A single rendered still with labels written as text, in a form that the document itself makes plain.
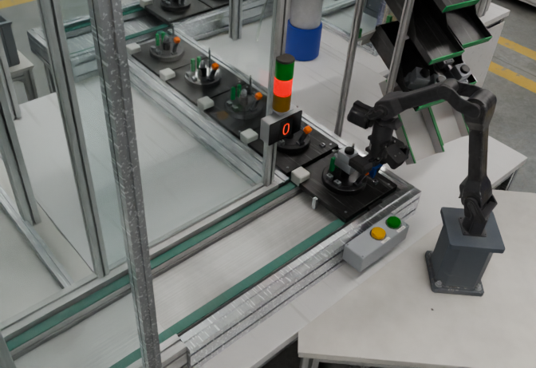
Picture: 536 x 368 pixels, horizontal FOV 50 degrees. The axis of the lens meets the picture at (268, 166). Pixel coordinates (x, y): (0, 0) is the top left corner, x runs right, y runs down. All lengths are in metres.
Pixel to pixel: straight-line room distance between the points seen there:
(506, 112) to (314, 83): 2.04
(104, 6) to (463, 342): 1.28
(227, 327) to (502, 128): 2.95
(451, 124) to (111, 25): 1.52
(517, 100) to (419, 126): 2.51
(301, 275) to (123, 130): 0.86
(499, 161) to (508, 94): 2.22
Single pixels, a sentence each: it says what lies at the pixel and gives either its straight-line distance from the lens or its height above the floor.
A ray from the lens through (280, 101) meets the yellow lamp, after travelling 1.57.
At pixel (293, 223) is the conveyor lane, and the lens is 1.75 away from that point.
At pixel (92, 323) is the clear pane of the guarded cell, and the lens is 1.10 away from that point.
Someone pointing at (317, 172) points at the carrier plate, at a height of 0.97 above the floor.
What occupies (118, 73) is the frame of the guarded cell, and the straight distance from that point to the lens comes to 0.80.
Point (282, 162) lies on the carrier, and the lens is 1.88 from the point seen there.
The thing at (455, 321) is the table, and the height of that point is 0.86.
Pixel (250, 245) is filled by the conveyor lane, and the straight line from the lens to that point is 1.68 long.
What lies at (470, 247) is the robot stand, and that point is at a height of 1.06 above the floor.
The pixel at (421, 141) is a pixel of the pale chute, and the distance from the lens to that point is 1.97.
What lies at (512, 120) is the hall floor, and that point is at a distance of 4.20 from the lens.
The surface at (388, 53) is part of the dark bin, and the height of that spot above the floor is 1.30.
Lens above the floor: 2.17
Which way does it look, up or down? 40 degrees down
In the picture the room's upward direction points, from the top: 4 degrees clockwise
